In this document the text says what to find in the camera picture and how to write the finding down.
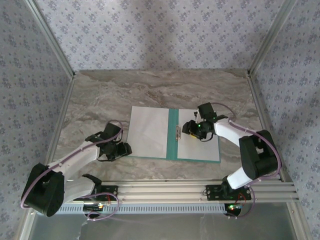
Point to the aluminium frame post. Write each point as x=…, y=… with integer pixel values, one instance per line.
x=51, y=37
x=273, y=37

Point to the white paper sheet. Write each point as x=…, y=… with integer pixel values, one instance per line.
x=195, y=150
x=147, y=132

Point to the small electronics board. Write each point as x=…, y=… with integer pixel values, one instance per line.
x=96, y=207
x=233, y=207

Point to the aluminium profile beam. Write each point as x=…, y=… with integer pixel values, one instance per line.
x=162, y=190

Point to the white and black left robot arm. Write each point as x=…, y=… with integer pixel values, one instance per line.
x=75, y=156

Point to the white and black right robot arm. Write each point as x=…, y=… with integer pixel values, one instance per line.
x=225, y=130

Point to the grey metal panel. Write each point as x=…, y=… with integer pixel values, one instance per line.
x=162, y=227

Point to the metal folder clip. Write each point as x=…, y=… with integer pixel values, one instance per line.
x=178, y=132

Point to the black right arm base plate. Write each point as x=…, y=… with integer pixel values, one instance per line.
x=212, y=192

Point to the green paper folder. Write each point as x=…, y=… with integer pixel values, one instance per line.
x=172, y=140

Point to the aluminium side rail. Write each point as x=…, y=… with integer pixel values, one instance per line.
x=60, y=115
x=259, y=100

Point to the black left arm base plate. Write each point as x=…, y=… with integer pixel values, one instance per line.
x=112, y=191

